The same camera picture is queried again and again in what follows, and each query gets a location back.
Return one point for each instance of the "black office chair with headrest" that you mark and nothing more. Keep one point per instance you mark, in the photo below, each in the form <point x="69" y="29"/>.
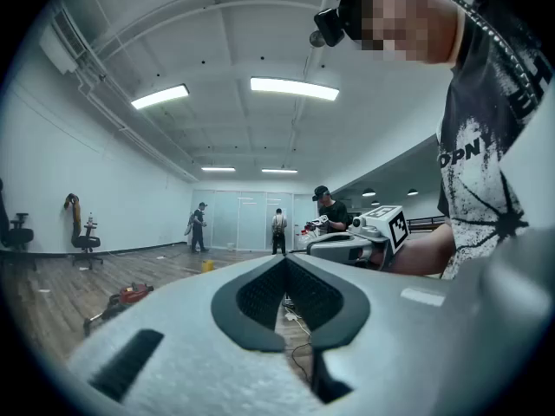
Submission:
<point x="19" y="235"/>

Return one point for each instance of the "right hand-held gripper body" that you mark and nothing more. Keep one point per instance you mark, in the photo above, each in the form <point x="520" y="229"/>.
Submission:
<point x="390" y="228"/>

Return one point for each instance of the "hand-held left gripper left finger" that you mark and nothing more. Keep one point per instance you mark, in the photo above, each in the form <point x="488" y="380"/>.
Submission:
<point x="195" y="362"/>

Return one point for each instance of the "round grey ceiling sensor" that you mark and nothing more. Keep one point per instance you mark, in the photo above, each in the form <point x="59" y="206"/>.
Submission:
<point x="315" y="41"/>

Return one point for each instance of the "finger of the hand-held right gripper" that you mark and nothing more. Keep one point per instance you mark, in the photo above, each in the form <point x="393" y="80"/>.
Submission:
<point x="329" y="249"/>

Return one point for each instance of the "white power strip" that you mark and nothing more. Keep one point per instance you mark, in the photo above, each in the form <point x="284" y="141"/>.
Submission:
<point x="291" y="316"/>

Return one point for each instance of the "person's right forearm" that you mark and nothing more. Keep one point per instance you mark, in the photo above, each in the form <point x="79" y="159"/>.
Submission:
<point x="422" y="254"/>

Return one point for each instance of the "rectangular ceiling light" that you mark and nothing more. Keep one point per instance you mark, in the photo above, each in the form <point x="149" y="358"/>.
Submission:
<point x="279" y="170"/>
<point x="295" y="88"/>
<point x="218" y="169"/>
<point x="160" y="96"/>

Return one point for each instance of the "yellow bucket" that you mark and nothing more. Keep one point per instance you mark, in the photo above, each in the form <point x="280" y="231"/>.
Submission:
<point x="208" y="267"/>

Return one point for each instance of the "black and white patterned t-shirt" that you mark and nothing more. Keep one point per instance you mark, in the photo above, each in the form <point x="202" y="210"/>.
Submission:
<point x="477" y="197"/>

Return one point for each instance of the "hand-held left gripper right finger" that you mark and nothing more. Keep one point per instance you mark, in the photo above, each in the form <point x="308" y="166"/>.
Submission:
<point x="412" y="340"/>

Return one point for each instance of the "black head-worn camera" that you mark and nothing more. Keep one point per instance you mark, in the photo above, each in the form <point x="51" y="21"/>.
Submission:
<point x="331" y="26"/>

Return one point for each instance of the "white wall air conditioner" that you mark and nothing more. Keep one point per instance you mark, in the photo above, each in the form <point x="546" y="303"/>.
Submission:
<point x="60" y="50"/>

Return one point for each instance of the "red canister vacuum cleaner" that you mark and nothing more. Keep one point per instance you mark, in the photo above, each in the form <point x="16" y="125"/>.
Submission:
<point x="132" y="294"/>

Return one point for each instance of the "yellow jacket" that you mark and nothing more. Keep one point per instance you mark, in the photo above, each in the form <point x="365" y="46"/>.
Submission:
<point x="74" y="208"/>

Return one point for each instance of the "person's head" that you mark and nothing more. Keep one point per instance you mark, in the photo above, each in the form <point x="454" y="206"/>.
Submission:
<point x="438" y="37"/>

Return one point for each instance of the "black pendant lamp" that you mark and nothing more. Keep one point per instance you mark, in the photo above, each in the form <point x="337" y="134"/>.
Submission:
<point x="412" y="192"/>
<point x="369" y="192"/>

